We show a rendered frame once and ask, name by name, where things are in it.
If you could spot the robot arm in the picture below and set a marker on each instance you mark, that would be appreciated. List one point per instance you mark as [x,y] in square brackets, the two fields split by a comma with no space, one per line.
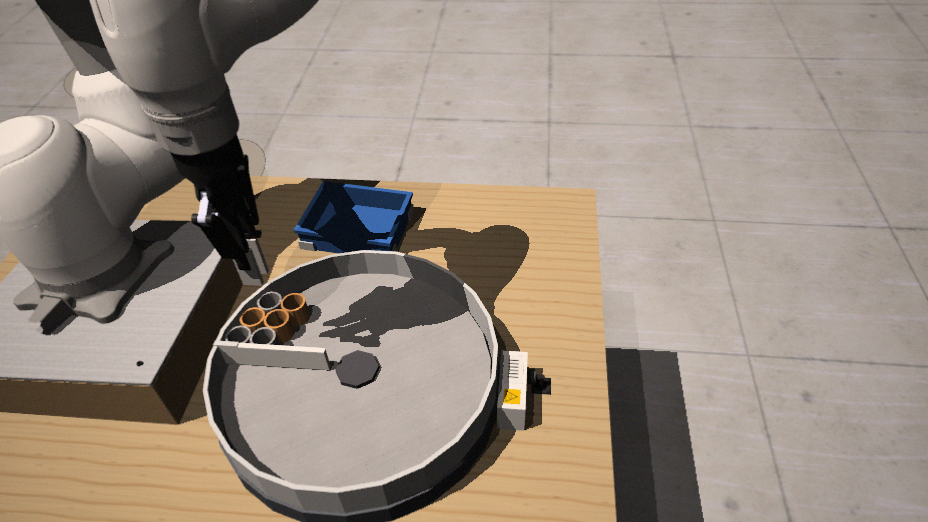
[68,195]

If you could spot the grey metal bushing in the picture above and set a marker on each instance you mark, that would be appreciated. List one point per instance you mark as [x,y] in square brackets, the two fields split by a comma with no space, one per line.
[264,335]
[269,301]
[239,334]

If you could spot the blue plastic crate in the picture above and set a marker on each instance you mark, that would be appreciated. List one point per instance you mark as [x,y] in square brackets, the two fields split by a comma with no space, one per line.
[346,218]

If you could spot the bronze bushing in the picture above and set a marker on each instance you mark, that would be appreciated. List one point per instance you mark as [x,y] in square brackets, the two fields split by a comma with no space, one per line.
[253,316]
[280,322]
[297,309]

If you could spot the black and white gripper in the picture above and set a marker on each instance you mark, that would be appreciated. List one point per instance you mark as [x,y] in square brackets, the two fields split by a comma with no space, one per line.
[215,194]

